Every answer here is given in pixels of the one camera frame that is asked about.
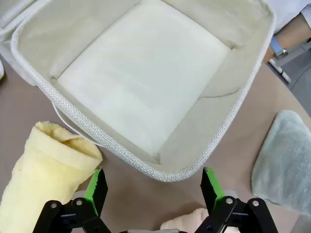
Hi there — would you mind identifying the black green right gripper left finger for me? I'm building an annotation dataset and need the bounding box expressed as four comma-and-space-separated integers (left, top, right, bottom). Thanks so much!
31, 167, 110, 233

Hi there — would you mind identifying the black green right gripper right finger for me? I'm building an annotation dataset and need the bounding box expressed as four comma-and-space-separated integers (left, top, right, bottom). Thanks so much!
196, 166, 279, 233

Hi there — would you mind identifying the pink towel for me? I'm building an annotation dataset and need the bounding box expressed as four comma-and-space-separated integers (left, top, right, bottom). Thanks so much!
160, 206, 243, 233

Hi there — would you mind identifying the yellow towel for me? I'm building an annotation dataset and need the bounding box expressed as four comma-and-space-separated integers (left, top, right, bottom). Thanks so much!
0, 120, 103, 233

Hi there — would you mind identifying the person's left forearm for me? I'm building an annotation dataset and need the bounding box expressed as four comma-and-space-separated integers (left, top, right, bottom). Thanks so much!
263, 12, 311, 64

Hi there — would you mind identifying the grey towel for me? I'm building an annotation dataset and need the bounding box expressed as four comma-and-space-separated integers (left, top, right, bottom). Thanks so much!
251, 110, 311, 218

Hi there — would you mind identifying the beige fabric storage basket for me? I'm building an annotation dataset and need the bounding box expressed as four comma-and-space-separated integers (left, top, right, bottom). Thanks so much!
11, 0, 277, 183
0, 0, 49, 36

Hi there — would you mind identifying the person in light blue jacket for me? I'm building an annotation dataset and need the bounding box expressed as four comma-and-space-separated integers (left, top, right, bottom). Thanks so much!
274, 0, 311, 33

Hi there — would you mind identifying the blue strap wristwatch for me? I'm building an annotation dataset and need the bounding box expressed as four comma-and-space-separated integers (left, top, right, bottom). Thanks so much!
271, 36, 289, 60

